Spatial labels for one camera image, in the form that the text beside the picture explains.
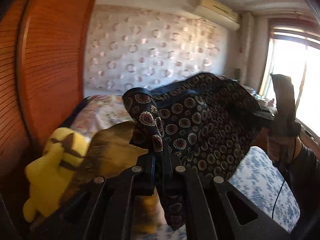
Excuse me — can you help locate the navy patterned silk shirt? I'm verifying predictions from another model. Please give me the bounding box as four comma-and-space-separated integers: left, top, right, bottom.
122, 72, 262, 231

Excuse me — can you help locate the right forearm dark sleeve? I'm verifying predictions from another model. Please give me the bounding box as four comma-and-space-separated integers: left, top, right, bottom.
286, 146, 319, 237

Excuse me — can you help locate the person's right hand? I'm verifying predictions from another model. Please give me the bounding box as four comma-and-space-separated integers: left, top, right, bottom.
267, 132, 302, 164

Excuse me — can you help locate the long wooden side cabinet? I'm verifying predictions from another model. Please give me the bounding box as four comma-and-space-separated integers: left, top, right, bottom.
252, 84, 320, 156

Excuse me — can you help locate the blue floral white bedsheet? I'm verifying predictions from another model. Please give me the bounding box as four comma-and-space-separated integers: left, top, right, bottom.
132, 146, 301, 240

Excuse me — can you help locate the bright window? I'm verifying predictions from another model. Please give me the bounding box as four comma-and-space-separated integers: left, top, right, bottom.
259, 23, 319, 139

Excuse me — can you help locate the yellow plush toy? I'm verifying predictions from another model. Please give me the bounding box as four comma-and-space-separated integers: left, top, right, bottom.
23, 127, 90, 223

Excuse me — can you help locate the pink floral quilt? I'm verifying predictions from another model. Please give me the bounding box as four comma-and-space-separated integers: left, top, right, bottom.
71, 95, 132, 140

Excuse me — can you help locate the sheer circle-patterned curtain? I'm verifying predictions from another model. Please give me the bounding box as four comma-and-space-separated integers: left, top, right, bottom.
84, 5, 228, 96

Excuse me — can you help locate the wooden louvered wardrobe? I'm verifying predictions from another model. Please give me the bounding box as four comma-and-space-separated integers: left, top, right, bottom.
1, 0, 95, 175

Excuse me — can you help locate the thin black cable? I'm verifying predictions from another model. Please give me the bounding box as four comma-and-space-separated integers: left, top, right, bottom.
272, 137, 298, 219

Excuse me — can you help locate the white wall air conditioner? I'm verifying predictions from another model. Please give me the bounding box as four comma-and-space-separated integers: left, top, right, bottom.
182, 0, 240, 31

